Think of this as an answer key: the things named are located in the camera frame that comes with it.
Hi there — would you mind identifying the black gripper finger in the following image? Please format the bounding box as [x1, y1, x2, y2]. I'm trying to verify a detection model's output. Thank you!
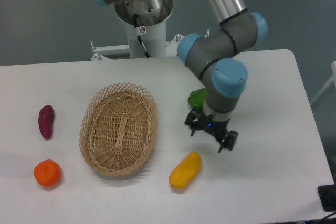
[184, 110, 203, 136]
[218, 131, 238, 153]

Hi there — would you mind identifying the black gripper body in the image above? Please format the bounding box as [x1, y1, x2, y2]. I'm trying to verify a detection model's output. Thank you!
[201, 113, 230, 143]

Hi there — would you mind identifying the yellow mango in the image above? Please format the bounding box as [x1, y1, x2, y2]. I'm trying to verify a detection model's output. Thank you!
[169, 151, 202, 190]

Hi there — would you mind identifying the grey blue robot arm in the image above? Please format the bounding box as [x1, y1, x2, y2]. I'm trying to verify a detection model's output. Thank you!
[95, 0, 268, 150]

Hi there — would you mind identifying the green bok choy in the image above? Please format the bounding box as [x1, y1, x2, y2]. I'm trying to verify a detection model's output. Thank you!
[187, 88, 208, 108]

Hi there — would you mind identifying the woven wicker basket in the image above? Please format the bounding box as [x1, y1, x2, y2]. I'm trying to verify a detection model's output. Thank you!
[79, 83, 158, 177]

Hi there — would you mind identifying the black box at table edge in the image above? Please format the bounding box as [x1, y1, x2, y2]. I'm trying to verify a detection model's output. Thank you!
[317, 184, 335, 212]

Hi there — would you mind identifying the purple sweet potato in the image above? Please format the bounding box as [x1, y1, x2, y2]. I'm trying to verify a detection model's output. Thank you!
[38, 105, 55, 140]

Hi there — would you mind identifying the orange tangerine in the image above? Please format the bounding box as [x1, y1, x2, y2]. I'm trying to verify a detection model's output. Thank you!
[34, 159, 62, 187]

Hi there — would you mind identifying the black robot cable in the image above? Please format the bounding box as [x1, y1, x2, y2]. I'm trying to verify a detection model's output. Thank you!
[133, 13, 152, 58]

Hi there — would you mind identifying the white metal base frame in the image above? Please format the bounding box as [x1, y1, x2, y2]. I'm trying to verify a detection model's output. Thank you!
[90, 28, 211, 61]

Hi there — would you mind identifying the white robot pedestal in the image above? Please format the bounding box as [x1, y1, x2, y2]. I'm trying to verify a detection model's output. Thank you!
[114, 0, 173, 58]

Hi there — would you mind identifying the white frame at right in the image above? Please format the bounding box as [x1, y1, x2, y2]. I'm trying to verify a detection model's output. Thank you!
[310, 61, 335, 110]

